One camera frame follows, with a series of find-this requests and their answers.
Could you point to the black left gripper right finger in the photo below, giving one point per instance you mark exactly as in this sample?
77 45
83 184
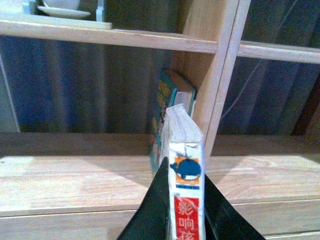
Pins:
222 221

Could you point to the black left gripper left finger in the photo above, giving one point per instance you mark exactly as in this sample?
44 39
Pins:
151 221

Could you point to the white paperback book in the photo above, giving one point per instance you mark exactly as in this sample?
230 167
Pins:
182 147

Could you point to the wooden bookshelf unit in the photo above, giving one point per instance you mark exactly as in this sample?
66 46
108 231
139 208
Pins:
88 186

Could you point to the teal hardcover book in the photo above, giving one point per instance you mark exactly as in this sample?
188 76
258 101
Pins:
173 89

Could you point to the dark blue curtain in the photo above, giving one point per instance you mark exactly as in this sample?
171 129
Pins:
62 86

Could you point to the white cup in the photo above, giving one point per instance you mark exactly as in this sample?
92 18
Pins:
63 4

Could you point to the white saucer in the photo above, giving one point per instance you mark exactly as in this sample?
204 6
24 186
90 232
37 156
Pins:
64 13

